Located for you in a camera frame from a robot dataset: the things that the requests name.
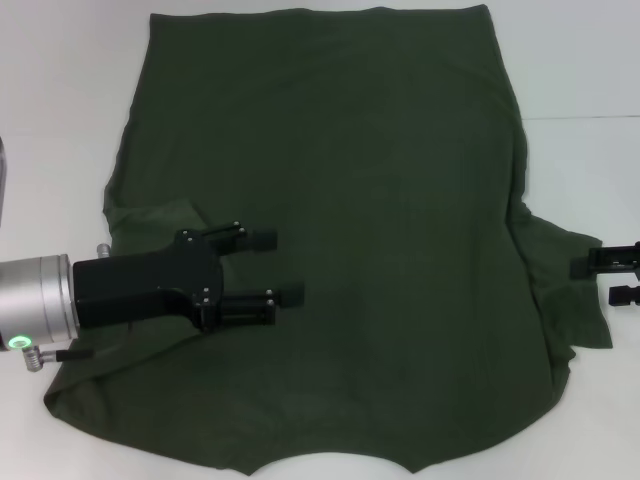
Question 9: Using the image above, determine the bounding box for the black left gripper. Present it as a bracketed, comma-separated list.
[72, 221, 307, 333]

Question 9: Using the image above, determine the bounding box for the dark green shirt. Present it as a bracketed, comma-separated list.
[42, 3, 614, 474]

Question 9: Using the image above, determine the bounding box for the left arm silver cable connector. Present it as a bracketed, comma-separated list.
[22, 344, 96, 374]

